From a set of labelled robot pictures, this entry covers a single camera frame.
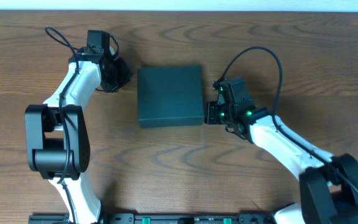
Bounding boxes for black mounting rail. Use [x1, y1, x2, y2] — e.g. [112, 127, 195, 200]
[27, 212, 276, 224]

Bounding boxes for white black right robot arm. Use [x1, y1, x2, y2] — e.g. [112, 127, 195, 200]
[205, 101, 358, 223]

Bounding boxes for dark green gift box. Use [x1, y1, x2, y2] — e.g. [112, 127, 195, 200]
[137, 65, 204, 128]

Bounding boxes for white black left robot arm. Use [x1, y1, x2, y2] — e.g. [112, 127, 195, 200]
[24, 52, 132, 223]

